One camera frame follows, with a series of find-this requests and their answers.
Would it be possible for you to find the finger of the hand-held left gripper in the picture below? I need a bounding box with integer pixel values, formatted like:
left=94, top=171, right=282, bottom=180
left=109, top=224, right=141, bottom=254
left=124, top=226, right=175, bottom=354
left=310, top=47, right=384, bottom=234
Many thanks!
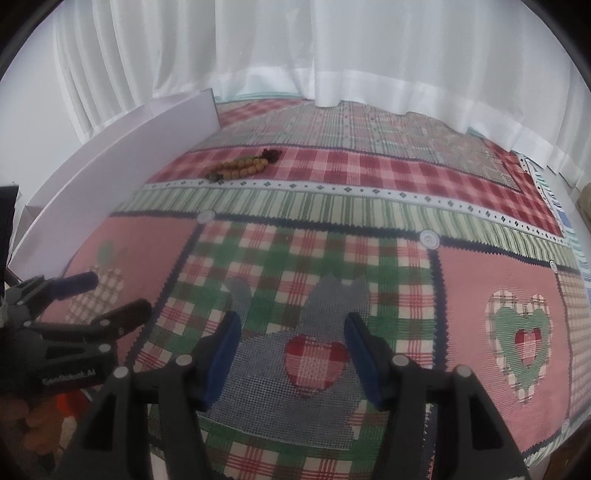
left=60, top=298, right=153, bottom=354
left=4, top=271, right=99, bottom=324

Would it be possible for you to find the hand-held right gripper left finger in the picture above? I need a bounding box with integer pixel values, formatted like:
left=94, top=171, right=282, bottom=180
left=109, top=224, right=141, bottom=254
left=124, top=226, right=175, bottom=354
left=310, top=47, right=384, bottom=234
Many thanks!
left=69, top=311, right=243, bottom=480

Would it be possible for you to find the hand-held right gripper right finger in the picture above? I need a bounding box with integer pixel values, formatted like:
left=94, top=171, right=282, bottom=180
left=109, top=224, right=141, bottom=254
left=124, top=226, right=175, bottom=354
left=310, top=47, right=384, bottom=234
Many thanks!
left=344, top=312, right=533, bottom=480

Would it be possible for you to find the white box with brown bottom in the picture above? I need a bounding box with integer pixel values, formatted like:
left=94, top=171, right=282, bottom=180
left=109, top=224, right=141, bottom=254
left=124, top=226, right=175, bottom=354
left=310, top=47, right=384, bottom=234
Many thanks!
left=9, top=89, right=221, bottom=278

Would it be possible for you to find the brown beaded bracelet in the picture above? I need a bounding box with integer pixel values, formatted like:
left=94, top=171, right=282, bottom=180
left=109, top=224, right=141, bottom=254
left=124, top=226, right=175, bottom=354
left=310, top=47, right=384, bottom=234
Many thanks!
left=205, top=148, right=280, bottom=184

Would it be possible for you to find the person's left hand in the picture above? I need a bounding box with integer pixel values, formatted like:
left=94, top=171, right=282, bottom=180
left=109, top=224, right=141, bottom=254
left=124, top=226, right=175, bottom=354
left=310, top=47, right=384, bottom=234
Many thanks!
left=0, top=392, right=63, bottom=455

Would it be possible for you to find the orange object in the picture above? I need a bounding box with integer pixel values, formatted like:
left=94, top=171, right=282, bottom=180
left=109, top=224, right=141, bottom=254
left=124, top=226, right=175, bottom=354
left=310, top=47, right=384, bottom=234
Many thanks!
left=56, top=392, right=89, bottom=422

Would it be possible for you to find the patchwork plaid blanket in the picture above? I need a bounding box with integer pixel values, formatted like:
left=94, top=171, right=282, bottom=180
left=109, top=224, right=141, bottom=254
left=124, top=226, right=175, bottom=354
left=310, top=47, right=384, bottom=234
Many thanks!
left=60, top=97, right=591, bottom=480

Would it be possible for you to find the teal striped bedsheet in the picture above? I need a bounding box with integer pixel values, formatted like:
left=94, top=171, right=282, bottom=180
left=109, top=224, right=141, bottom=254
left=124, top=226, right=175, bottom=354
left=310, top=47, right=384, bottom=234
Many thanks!
left=515, top=150, right=591, bottom=278

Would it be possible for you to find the white curtain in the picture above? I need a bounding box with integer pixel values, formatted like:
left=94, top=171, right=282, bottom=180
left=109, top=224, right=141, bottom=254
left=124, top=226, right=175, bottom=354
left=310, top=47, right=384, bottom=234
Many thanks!
left=51, top=0, right=591, bottom=188

